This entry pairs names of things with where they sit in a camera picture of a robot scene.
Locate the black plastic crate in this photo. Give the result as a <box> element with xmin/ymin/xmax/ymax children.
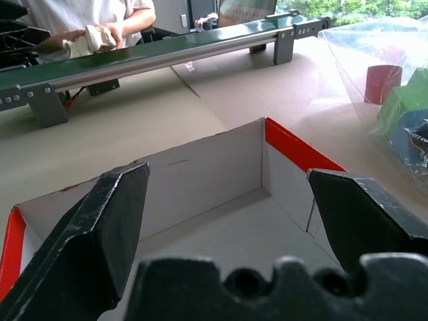
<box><xmin>0</xmin><ymin>0</ymin><xmax>51</xmax><ymax>72</ymax></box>

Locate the blue block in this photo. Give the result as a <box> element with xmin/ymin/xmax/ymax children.
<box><xmin>390</xmin><ymin>108</ymin><xmax>428</xmax><ymax>163</ymax></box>

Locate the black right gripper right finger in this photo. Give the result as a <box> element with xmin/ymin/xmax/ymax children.
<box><xmin>306</xmin><ymin>168</ymin><xmax>428</xmax><ymax>272</ymax></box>

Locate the person's right hand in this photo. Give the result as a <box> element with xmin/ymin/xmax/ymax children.
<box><xmin>35</xmin><ymin>29</ymin><xmax>87</xmax><ymax>51</ymax></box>

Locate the green block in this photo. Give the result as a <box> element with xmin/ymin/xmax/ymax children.
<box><xmin>377</xmin><ymin>68</ymin><xmax>428</xmax><ymax>142</ymax></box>

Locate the person in white shirt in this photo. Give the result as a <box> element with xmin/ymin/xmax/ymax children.
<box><xmin>19</xmin><ymin>0</ymin><xmax>157</xmax><ymax>51</ymax></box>

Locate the person's left hand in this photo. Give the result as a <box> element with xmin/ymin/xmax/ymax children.
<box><xmin>94</xmin><ymin>22</ymin><xmax>126</xmax><ymax>48</ymax></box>

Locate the green conveyor belt grey frame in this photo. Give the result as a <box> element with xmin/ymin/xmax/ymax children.
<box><xmin>0</xmin><ymin>9</ymin><xmax>332</xmax><ymax>130</ymax></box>

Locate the clear plastic bag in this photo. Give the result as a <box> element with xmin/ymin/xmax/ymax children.
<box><xmin>317</xmin><ymin>16</ymin><xmax>428</xmax><ymax>195</ymax></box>

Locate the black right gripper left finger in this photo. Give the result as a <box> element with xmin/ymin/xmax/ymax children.
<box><xmin>0</xmin><ymin>162</ymin><xmax>151</xmax><ymax>321</ymax></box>

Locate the dark red cylinder block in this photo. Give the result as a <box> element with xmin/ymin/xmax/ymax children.
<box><xmin>363</xmin><ymin>64</ymin><xmax>403</xmax><ymax>106</ymax></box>

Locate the red cable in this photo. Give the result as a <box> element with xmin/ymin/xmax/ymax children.
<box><xmin>62</xmin><ymin>86</ymin><xmax>88</xmax><ymax>109</ymax></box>

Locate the red white cardboard box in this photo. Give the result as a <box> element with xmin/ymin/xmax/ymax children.
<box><xmin>0</xmin><ymin>116</ymin><xmax>349</xmax><ymax>302</ymax></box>

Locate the white shoe with ribbed sole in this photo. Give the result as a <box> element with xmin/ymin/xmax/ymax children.
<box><xmin>84</xmin><ymin>25</ymin><xmax>117</xmax><ymax>54</ymax></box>

